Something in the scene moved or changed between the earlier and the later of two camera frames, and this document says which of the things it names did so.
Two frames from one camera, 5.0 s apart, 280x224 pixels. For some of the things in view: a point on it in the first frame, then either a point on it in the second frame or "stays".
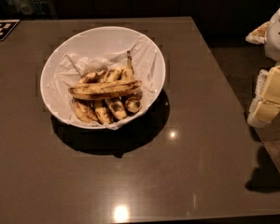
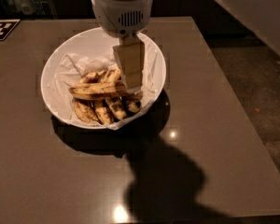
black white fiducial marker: (0, 29) stays
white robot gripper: (278, 36) to (121, 14)
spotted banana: (103, 90) stays
